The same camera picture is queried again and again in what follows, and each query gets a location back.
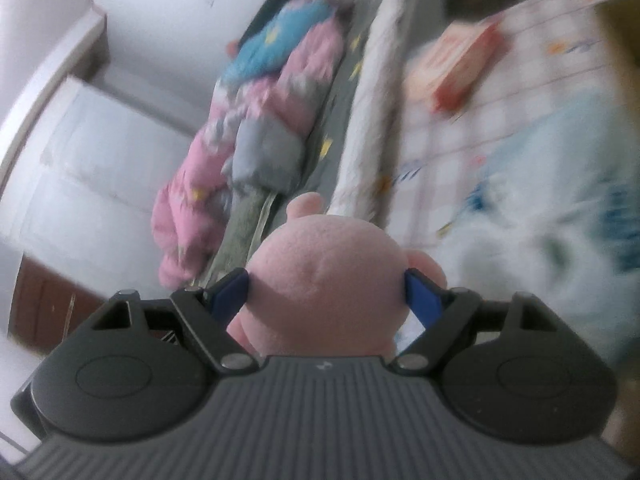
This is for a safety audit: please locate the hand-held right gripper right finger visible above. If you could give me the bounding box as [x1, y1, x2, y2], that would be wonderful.
[392, 268, 551, 375]

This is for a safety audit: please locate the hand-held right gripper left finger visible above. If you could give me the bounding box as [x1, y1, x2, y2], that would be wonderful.
[92, 267, 256, 375]

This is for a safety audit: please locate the pink plush toy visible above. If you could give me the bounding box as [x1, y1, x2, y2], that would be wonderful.
[225, 192, 449, 359]

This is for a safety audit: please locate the pale translucent plastic bag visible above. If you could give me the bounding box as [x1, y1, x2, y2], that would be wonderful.
[439, 102, 640, 363]

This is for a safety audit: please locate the olive green patterned cloth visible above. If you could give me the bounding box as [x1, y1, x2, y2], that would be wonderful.
[199, 185, 282, 292]

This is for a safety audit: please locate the pink blue grey printed quilt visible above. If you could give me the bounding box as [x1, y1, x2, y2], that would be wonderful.
[150, 0, 352, 289]

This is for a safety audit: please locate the plaid floral tablecloth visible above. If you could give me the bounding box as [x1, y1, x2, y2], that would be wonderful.
[384, 0, 640, 262]

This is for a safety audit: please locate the beige frayed rolled mat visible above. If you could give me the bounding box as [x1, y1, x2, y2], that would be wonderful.
[326, 0, 427, 222]

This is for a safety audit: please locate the brown wooden furniture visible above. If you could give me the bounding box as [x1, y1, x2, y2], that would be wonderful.
[6, 254, 108, 357]

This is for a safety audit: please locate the white cabinet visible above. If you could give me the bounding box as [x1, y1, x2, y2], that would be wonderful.
[0, 9, 213, 282]

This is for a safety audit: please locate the grey sheet with yellow stars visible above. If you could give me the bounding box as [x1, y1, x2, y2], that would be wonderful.
[239, 0, 392, 272]

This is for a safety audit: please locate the pink wet wipes pack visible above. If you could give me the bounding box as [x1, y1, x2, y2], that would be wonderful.
[406, 19, 507, 117]

